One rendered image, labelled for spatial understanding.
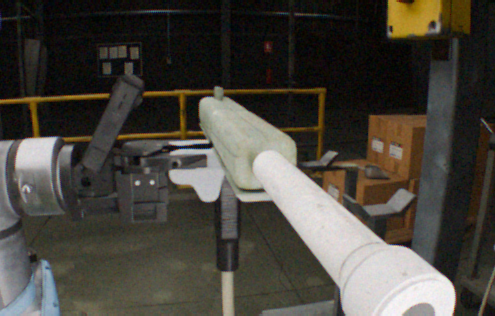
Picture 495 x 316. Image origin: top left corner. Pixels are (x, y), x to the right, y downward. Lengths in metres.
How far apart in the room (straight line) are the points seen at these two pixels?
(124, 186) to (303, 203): 0.28
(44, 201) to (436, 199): 0.51
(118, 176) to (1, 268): 0.18
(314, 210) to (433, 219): 0.45
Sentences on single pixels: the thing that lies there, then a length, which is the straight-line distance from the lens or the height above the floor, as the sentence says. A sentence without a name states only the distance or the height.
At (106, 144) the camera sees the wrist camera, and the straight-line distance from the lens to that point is 0.43.
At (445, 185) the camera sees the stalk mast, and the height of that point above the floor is 1.09.
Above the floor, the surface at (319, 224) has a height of 1.18.
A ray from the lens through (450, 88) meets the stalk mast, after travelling 0.56.
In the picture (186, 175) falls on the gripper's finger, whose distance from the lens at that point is 0.43.
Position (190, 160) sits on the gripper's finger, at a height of 1.15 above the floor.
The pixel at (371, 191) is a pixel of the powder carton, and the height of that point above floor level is 0.46.
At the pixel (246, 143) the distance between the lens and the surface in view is 0.27.
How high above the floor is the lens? 1.25
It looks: 13 degrees down
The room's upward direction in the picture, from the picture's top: straight up
